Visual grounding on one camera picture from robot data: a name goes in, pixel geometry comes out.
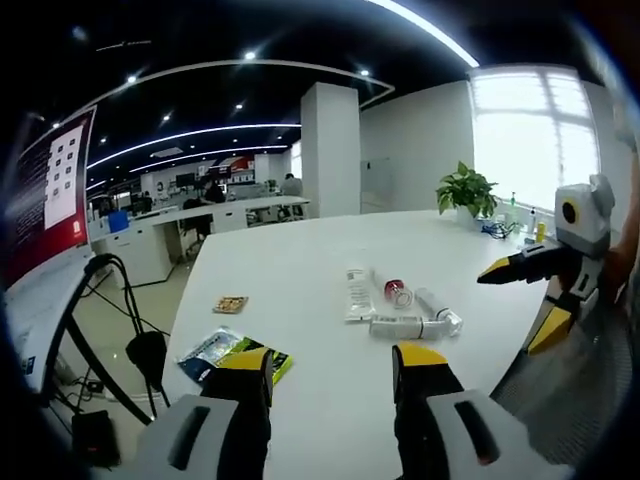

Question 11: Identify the person's right hand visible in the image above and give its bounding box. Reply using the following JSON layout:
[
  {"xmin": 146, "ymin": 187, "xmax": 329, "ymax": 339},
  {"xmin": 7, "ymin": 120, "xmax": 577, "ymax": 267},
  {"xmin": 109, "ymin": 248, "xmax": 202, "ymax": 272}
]
[{"xmin": 598, "ymin": 215, "xmax": 634, "ymax": 307}]

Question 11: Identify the grey mesh chair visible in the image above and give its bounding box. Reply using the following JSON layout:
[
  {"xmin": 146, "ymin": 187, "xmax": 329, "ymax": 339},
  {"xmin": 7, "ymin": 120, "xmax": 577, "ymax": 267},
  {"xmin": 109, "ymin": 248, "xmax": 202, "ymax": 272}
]
[{"xmin": 488, "ymin": 298, "xmax": 637, "ymax": 472}]

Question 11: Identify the computer monitor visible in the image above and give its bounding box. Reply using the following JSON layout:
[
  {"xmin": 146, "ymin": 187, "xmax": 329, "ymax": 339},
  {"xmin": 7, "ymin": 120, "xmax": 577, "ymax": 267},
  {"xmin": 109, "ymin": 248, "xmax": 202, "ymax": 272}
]
[{"xmin": 3, "ymin": 106, "xmax": 99, "ymax": 292}]

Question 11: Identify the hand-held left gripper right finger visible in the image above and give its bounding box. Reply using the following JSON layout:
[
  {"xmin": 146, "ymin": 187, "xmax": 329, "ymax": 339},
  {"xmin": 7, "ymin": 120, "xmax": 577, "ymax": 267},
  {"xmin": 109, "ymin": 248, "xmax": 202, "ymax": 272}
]
[{"xmin": 391, "ymin": 342, "xmax": 571, "ymax": 480}]

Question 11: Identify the black office chair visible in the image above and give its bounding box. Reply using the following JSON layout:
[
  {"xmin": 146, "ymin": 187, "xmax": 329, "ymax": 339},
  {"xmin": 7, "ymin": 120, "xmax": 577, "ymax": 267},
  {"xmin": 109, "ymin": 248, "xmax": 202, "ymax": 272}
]
[{"xmin": 181, "ymin": 197, "xmax": 212, "ymax": 251}]

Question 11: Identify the potted green plant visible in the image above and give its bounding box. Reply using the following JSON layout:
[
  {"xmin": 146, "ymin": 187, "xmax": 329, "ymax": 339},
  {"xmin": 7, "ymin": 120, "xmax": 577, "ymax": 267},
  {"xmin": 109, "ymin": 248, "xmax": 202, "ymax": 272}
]
[{"xmin": 435, "ymin": 160, "xmax": 500, "ymax": 227}]

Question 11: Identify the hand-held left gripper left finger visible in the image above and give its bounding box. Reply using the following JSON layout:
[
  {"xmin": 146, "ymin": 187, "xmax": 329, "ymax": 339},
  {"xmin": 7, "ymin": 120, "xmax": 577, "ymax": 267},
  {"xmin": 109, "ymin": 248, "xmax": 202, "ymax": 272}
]
[{"xmin": 112, "ymin": 348, "xmax": 275, "ymax": 480}]

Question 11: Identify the white skincare tube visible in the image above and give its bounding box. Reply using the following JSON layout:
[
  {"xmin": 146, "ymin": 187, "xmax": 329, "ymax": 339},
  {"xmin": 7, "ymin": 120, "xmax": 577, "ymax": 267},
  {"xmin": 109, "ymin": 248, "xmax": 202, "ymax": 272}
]
[{"xmin": 344, "ymin": 267, "xmax": 377, "ymax": 324}]

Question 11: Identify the red-capped skincare jar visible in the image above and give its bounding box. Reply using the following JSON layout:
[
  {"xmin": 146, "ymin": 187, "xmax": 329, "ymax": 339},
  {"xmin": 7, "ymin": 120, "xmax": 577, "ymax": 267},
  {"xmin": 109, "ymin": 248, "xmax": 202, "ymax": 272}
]
[{"xmin": 383, "ymin": 279, "xmax": 417, "ymax": 309}]

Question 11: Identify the white skincare bottle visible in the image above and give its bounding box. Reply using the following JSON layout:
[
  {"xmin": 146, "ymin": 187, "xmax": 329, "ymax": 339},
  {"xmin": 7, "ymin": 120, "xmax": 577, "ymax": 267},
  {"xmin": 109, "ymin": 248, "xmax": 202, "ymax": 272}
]
[{"xmin": 368, "ymin": 314, "xmax": 459, "ymax": 342}]

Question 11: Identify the blue and green packet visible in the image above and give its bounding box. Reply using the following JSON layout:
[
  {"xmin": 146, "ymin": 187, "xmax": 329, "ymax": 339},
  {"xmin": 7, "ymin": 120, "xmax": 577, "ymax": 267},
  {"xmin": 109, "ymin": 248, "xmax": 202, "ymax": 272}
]
[{"xmin": 176, "ymin": 326, "xmax": 295, "ymax": 387}]

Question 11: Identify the small brown snack packet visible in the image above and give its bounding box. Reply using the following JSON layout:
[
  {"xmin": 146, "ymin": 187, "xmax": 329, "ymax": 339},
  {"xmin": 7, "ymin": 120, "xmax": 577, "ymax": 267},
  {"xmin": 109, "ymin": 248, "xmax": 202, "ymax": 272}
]
[{"xmin": 212, "ymin": 295, "xmax": 250, "ymax": 316}]

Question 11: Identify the black power adapter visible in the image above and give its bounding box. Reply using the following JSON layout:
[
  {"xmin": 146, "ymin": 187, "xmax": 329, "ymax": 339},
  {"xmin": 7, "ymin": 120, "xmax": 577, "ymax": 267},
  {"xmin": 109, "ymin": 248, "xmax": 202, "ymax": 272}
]
[{"xmin": 71, "ymin": 409, "xmax": 122, "ymax": 470}]

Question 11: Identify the long white office desk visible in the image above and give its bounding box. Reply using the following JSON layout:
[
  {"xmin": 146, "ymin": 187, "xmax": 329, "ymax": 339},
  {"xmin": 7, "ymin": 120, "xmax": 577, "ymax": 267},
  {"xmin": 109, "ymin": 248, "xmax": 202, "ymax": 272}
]
[{"xmin": 88, "ymin": 194, "xmax": 312, "ymax": 287}]

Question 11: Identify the black hanging pouch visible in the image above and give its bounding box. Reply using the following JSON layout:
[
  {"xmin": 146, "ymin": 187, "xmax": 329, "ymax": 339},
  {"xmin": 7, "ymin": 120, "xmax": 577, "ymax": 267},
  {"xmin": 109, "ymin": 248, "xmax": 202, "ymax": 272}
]
[{"xmin": 124, "ymin": 330, "xmax": 169, "ymax": 392}]

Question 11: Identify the blue cable bundle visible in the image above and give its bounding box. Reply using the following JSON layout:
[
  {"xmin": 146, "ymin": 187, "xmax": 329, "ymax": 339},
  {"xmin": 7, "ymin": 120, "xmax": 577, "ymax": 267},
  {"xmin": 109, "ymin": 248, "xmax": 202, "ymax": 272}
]
[{"xmin": 476, "ymin": 218, "xmax": 522, "ymax": 240}]

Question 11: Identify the clear skincare bottle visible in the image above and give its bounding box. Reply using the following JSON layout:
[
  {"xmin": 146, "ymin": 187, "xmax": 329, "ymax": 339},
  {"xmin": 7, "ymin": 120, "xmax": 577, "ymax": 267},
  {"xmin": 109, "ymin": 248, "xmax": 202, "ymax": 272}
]
[{"xmin": 414, "ymin": 286, "xmax": 464, "ymax": 332}]

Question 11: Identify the black cable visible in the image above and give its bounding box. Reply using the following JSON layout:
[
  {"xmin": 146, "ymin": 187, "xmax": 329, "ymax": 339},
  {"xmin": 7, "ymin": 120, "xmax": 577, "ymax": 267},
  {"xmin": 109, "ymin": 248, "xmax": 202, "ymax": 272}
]
[{"xmin": 82, "ymin": 253, "xmax": 174, "ymax": 426}]

